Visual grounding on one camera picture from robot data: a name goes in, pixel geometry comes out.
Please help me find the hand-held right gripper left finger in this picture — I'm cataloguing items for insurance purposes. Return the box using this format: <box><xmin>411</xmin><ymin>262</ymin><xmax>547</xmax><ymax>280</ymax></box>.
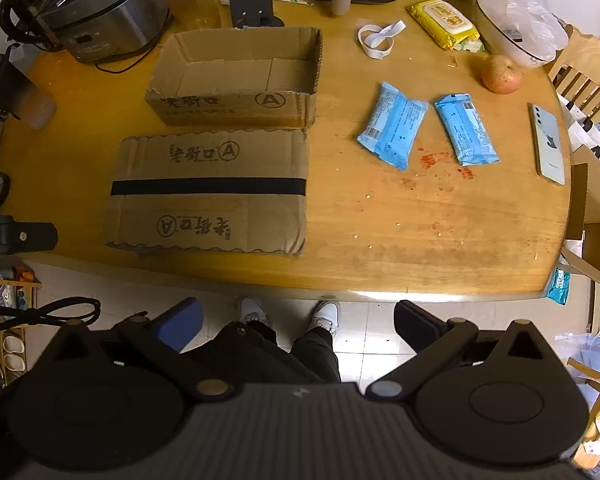
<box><xmin>45</xmin><ymin>297</ymin><xmax>236</xmax><ymax>402</ymax></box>

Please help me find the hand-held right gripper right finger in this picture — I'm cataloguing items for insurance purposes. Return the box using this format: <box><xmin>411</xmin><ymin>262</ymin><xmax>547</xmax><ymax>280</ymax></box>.
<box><xmin>367</xmin><ymin>300</ymin><xmax>556</xmax><ymax>403</ymax></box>

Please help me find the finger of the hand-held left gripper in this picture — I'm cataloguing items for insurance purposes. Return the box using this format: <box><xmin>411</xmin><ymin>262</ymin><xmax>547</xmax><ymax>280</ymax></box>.
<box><xmin>0</xmin><ymin>215</ymin><xmax>59</xmax><ymax>257</ymax></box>

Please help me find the cardboard box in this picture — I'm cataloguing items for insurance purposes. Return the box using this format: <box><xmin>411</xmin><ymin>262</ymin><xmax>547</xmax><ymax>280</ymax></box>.
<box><xmin>145</xmin><ymin>26</ymin><xmax>325</xmax><ymax>130</ymax></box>
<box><xmin>104</xmin><ymin>129</ymin><xmax>308</xmax><ymax>257</ymax></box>

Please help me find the blue snack packet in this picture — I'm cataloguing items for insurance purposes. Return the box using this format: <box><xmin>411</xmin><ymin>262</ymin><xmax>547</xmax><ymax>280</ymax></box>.
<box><xmin>434</xmin><ymin>93</ymin><xmax>499</xmax><ymax>167</ymax></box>
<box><xmin>356</xmin><ymin>81</ymin><xmax>429</xmax><ymax>171</ymax></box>

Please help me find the wooden shoe rack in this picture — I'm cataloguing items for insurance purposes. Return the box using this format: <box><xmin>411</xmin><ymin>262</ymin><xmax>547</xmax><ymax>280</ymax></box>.
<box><xmin>0</xmin><ymin>265</ymin><xmax>43</xmax><ymax>401</ymax></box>

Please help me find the person's left white shoe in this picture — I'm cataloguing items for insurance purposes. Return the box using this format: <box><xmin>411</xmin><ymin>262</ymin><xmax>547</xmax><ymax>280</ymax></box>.
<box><xmin>240</xmin><ymin>297</ymin><xmax>270</xmax><ymax>326</ymax></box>

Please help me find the person's white shoe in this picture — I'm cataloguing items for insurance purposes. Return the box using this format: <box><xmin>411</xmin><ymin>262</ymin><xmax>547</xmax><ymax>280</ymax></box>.
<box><xmin>240</xmin><ymin>297</ymin><xmax>270</xmax><ymax>326</ymax></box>
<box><xmin>307</xmin><ymin>300</ymin><xmax>342</xmax><ymax>338</ymax></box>

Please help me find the person's left leg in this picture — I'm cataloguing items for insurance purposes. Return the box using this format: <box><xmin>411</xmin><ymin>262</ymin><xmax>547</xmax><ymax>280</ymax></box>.
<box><xmin>207</xmin><ymin>320</ymin><xmax>301</xmax><ymax>386</ymax></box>

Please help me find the person's leg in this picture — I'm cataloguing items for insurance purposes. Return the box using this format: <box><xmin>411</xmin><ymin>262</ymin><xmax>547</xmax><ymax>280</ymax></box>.
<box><xmin>207</xmin><ymin>320</ymin><xmax>301</xmax><ymax>386</ymax></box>
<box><xmin>290</xmin><ymin>327</ymin><xmax>343</xmax><ymax>385</ymax></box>

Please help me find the person's right white shoe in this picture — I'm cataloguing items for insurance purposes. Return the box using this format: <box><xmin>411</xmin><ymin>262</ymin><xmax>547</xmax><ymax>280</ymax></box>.
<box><xmin>307</xmin><ymin>300</ymin><xmax>342</xmax><ymax>338</ymax></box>

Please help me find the person's right leg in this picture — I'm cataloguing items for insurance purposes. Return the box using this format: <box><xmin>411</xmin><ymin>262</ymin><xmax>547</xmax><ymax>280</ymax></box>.
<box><xmin>290</xmin><ymin>327</ymin><xmax>343</xmax><ymax>385</ymax></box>

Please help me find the translucent plastic cup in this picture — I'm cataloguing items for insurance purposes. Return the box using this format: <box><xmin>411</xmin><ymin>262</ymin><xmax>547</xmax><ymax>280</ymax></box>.
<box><xmin>10</xmin><ymin>70</ymin><xmax>57</xmax><ymax>130</ymax></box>

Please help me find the teal packet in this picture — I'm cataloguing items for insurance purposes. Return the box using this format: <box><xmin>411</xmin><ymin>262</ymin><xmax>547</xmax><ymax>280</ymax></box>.
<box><xmin>547</xmin><ymin>267</ymin><xmax>572</xmax><ymax>307</ymax></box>

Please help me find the white smartphone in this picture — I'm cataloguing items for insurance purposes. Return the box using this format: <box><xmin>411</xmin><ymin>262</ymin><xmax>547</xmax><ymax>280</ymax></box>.
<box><xmin>528</xmin><ymin>102</ymin><xmax>567</xmax><ymax>187</ymax></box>

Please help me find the steel rice cooker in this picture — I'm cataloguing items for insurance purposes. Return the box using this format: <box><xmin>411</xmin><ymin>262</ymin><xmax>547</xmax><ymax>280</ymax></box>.
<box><xmin>0</xmin><ymin>0</ymin><xmax>173</xmax><ymax>65</ymax></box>

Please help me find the white paper bag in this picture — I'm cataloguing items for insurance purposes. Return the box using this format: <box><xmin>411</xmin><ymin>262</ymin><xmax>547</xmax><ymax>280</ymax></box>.
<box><xmin>565</xmin><ymin>105</ymin><xmax>600</xmax><ymax>181</ymax></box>

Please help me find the apple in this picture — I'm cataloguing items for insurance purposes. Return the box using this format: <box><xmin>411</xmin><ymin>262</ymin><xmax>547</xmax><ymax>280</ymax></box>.
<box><xmin>481</xmin><ymin>53</ymin><xmax>524</xmax><ymax>95</ymax></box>

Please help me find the yellow wet wipes pack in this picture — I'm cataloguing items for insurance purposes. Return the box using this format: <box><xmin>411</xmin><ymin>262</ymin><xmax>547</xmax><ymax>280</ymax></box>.
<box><xmin>406</xmin><ymin>0</ymin><xmax>482</xmax><ymax>52</ymax></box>

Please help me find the wooden chair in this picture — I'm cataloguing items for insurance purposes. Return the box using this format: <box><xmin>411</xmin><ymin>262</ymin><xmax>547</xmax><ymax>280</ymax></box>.
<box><xmin>547</xmin><ymin>35</ymin><xmax>600</xmax><ymax>141</ymax></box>

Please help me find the black rice cooker cable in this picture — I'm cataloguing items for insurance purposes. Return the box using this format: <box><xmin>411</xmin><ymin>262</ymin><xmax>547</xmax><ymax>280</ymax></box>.
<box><xmin>95</xmin><ymin>25</ymin><xmax>173</xmax><ymax>73</ymax></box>

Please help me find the white elastic strap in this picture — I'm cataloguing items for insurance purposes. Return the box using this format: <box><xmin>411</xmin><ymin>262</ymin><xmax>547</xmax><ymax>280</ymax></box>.
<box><xmin>357</xmin><ymin>20</ymin><xmax>407</xmax><ymax>60</ymax></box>

